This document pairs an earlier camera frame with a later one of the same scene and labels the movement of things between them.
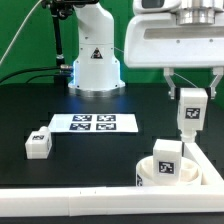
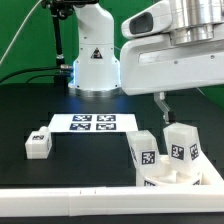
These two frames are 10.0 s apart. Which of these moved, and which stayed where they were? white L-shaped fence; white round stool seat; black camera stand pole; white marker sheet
Moved: white round stool seat
Stayed: black camera stand pole; white L-shaped fence; white marker sheet
